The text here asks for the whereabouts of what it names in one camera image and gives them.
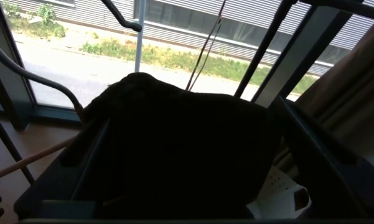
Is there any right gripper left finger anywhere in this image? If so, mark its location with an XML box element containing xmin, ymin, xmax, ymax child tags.
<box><xmin>14</xmin><ymin>118</ymin><xmax>110</xmax><ymax>218</ymax></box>

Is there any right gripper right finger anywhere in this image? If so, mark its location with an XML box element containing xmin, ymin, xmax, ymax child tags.
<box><xmin>269</xmin><ymin>95</ymin><xmax>374</xmax><ymax>218</ymax></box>

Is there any black garment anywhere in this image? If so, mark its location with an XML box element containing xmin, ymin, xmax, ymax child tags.
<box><xmin>80</xmin><ymin>72</ymin><xmax>283</xmax><ymax>219</ymax></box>

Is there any white laundry basket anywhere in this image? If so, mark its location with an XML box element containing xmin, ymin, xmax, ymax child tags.
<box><xmin>245</xmin><ymin>166</ymin><xmax>312</xmax><ymax>220</ymax></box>

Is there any black clothes rack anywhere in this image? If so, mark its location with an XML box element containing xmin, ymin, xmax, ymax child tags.
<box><xmin>0</xmin><ymin>0</ymin><xmax>374</xmax><ymax>187</ymax></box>

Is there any brown curtain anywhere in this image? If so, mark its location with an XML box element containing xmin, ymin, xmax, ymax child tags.
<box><xmin>273</xmin><ymin>21</ymin><xmax>374</xmax><ymax>183</ymax></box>

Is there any window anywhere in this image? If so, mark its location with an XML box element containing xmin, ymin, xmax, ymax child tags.
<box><xmin>0</xmin><ymin>0</ymin><xmax>374</xmax><ymax>131</ymax></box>

